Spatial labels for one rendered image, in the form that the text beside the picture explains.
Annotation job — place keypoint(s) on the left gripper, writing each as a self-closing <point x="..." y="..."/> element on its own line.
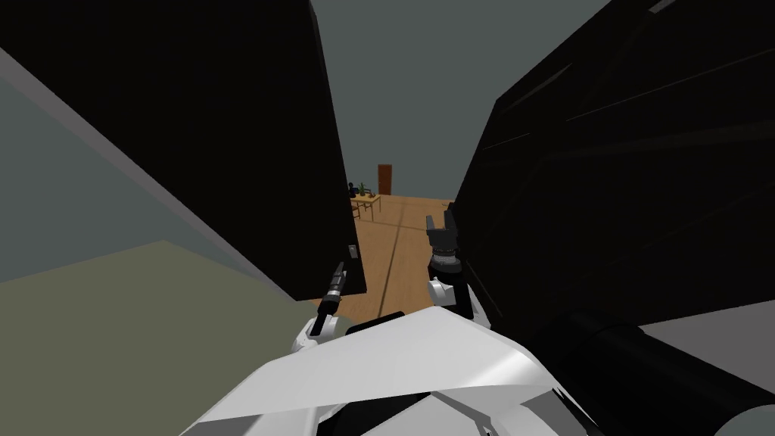
<point x="336" y="281"/>

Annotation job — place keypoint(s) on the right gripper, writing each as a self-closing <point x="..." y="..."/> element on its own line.
<point x="444" y="241"/>

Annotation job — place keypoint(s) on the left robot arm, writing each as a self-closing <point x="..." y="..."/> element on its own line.
<point x="315" y="332"/>

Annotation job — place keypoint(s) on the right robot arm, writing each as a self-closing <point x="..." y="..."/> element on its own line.
<point x="642" y="375"/>

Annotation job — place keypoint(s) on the brown door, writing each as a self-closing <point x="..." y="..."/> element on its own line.
<point x="385" y="180"/>

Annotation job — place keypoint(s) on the wooden table with plant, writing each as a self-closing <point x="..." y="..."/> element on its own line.
<point x="367" y="199"/>

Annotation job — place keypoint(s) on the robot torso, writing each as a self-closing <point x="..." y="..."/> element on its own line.
<point x="393" y="363"/>

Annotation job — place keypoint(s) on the black door leaf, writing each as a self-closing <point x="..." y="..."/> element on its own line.
<point x="212" y="133"/>

